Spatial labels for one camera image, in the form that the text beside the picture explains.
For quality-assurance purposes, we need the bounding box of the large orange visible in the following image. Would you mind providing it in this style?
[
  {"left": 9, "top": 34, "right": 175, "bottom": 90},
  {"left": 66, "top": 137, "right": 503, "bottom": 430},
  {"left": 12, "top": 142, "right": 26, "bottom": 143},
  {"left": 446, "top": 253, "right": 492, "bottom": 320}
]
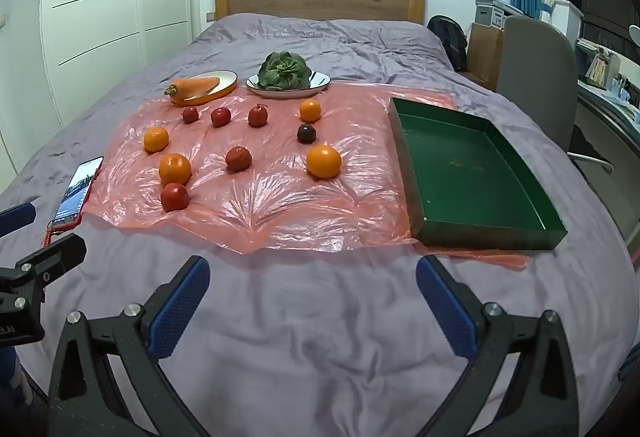
[
  {"left": 158, "top": 153, "right": 192, "bottom": 186},
  {"left": 306, "top": 145, "right": 342, "bottom": 179}
]

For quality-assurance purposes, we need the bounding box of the small red fruit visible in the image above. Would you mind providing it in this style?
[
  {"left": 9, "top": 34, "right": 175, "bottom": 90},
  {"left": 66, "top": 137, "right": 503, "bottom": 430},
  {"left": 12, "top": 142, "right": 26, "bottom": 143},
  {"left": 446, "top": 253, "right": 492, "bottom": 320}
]
[{"left": 181, "top": 107, "right": 200, "bottom": 124}]

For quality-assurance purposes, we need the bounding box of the red apple with stem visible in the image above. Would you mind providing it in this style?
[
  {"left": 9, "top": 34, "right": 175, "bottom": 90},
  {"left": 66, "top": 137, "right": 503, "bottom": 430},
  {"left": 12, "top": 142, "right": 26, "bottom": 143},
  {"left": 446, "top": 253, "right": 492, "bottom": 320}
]
[{"left": 247, "top": 104, "right": 269, "bottom": 128}]

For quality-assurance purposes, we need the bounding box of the dark purple plum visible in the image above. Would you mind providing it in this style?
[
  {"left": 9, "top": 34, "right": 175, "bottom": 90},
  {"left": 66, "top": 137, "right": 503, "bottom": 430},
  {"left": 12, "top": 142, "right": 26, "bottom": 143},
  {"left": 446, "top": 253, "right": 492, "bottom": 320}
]
[{"left": 296, "top": 124, "right": 317, "bottom": 145}]

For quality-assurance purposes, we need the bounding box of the small orange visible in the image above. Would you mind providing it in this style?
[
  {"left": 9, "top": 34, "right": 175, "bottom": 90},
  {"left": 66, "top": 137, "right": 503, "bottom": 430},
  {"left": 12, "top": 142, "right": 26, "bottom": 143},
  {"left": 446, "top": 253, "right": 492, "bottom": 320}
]
[{"left": 298, "top": 98, "right": 322, "bottom": 123}]

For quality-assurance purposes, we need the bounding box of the smartphone in red case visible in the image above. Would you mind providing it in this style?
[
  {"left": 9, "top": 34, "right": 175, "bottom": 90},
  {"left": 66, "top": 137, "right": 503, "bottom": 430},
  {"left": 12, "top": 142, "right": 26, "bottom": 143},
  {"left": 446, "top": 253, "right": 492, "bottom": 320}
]
[{"left": 50, "top": 157, "right": 104, "bottom": 232}]

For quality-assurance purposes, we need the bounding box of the orange carrot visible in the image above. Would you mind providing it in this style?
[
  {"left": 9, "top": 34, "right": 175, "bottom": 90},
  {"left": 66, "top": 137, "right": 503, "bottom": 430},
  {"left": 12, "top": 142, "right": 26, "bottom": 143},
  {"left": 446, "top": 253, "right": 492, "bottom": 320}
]
[{"left": 164, "top": 76, "right": 219, "bottom": 100}]

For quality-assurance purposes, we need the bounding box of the green metal tray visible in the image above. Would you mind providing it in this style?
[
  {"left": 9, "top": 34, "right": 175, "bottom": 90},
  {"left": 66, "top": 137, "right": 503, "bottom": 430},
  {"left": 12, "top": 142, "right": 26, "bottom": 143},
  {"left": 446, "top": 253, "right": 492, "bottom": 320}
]
[{"left": 388, "top": 98, "right": 567, "bottom": 252}]

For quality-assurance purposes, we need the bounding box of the white wardrobe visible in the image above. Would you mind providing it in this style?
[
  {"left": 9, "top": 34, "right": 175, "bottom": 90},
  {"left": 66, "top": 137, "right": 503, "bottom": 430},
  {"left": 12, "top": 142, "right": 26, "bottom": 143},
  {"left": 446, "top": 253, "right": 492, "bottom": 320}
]
[{"left": 1, "top": 0, "right": 192, "bottom": 186}]

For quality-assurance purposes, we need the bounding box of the orange rimmed plate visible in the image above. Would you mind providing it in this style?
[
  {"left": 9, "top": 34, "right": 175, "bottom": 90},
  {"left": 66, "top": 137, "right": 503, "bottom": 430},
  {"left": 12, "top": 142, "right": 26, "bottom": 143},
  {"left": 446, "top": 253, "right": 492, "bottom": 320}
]
[{"left": 168, "top": 70, "right": 238, "bottom": 107}]

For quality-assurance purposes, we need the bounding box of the white desk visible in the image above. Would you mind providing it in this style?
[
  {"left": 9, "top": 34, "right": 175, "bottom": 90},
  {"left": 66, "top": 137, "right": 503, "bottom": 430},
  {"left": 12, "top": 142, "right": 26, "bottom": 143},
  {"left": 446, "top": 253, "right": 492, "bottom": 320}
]
[{"left": 575, "top": 38, "right": 639, "bottom": 242}]

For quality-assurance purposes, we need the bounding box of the green leafy cabbage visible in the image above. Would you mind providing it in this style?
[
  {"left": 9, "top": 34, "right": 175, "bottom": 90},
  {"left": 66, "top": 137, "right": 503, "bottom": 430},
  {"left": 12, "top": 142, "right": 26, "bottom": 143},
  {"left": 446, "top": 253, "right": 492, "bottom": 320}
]
[{"left": 257, "top": 52, "right": 311, "bottom": 92}]

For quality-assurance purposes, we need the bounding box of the pink plastic sheet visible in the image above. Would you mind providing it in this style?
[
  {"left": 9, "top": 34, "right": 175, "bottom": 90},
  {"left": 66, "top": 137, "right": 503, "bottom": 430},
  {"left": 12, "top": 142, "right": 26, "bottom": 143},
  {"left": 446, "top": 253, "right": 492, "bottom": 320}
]
[{"left": 83, "top": 80, "right": 532, "bottom": 271}]

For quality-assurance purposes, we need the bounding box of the white patterned plate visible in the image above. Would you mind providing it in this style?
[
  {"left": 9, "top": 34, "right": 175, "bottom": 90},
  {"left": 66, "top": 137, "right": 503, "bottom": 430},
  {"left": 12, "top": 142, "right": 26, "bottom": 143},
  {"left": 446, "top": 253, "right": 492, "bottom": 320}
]
[{"left": 245, "top": 71, "right": 331, "bottom": 100}]

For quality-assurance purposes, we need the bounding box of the grey office chair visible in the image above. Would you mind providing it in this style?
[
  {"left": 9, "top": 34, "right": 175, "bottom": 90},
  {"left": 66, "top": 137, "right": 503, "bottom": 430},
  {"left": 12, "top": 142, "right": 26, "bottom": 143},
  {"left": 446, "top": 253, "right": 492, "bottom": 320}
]
[{"left": 496, "top": 16, "right": 614, "bottom": 175}]

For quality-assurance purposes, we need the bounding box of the wooden nightstand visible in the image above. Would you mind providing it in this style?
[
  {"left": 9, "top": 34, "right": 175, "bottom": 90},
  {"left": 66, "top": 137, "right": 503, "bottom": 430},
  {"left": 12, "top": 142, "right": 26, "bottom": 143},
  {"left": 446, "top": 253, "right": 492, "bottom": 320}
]
[{"left": 462, "top": 23, "right": 504, "bottom": 90}]

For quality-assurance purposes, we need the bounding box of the black backpack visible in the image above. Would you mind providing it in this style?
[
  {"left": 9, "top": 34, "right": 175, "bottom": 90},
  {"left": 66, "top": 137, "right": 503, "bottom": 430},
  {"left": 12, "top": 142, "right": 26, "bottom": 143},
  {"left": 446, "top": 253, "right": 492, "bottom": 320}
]
[{"left": 427, "top": 15, "right": 468, "bottom": 72}]

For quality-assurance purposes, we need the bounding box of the grey storage box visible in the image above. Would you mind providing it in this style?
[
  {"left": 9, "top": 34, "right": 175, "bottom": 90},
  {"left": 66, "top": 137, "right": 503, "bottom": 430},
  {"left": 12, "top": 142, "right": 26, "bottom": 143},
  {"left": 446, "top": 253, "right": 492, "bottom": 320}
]
[{"left": 474, "top": 0, "right": 523, "bottom": 30}]

